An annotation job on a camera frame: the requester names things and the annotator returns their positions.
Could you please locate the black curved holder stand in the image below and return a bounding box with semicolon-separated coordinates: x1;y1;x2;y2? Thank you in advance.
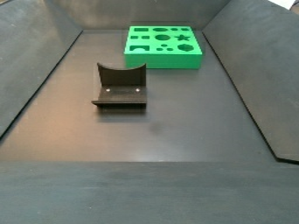
93;63;147;107

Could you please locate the green shape sorter block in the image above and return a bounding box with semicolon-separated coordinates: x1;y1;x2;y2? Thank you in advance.
125;25;203;69

